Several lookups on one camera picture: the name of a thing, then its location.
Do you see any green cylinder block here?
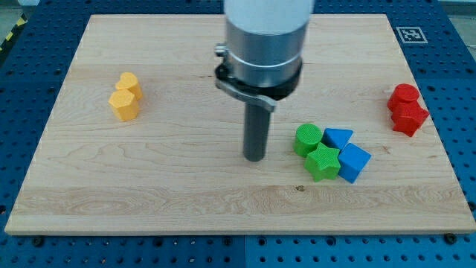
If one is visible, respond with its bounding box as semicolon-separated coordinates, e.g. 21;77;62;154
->
293;124;323;157

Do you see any yellow heart block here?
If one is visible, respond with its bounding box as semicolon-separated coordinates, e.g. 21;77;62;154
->
115;72;143;101

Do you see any blue cube block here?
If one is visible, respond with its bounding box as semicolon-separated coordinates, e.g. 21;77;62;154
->
338;143;371;183

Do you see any dark grey cylindrical pointer rod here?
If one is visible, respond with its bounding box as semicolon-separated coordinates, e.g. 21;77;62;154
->
243;104;271;162

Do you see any red star block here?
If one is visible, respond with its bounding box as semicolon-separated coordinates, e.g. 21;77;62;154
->
391;101;429;137

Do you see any yellow hexagon block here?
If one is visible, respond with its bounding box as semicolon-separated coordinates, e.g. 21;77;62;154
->
108;90;140;121

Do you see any green star block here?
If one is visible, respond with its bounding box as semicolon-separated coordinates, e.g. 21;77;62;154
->
304;143;341;182

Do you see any white fiducial marker tag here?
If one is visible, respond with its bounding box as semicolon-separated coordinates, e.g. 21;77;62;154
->
396;26;428;44

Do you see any yellow black hazard tape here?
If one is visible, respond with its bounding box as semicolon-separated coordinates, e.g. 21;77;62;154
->
1;13;28;53

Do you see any red cylinder block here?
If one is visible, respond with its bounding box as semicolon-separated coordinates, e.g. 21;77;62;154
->
387;83;419;112

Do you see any light wooden board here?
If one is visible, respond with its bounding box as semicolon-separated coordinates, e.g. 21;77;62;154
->
5;14;475;236

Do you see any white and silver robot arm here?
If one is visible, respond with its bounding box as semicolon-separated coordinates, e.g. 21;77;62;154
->
215;0;315;112

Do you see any blue triangle block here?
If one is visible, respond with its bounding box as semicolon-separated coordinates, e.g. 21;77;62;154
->
321;128;353;150

